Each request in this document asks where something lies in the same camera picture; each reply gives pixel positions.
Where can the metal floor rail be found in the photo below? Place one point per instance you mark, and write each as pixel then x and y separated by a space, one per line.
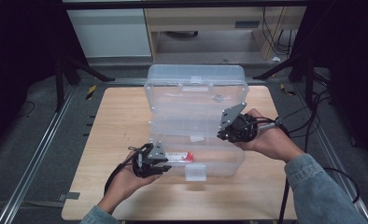
pixel 334 149
pixel 32 161

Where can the grey tape strip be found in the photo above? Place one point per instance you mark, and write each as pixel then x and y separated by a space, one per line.
pixel 70 196

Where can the clear plastic storage box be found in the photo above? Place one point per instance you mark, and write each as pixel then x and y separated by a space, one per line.
pixel 191 121

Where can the red and white packet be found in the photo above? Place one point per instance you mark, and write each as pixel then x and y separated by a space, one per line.
pixel 180 157

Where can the white cabinet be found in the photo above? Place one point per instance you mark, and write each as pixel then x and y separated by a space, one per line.
pixel 110 32

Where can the person's right hand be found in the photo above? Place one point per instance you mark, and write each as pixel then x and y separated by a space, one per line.
pixel 272 140

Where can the yellow and black tape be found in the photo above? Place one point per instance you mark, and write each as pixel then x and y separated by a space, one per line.
pixel 91 92
pixel 287 90

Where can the person's left hand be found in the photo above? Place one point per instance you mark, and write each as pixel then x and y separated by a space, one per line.
pixel 123 183

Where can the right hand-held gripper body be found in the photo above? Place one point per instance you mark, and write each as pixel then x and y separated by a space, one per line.
pixel 243 129

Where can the light wooden desk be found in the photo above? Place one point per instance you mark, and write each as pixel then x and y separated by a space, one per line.
pixel 204 18

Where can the black tripod stand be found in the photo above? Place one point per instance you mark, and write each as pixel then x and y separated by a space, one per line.
pixel 308 81
pixel 60 84

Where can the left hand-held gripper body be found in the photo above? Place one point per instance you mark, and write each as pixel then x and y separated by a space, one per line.
pixel 155 152

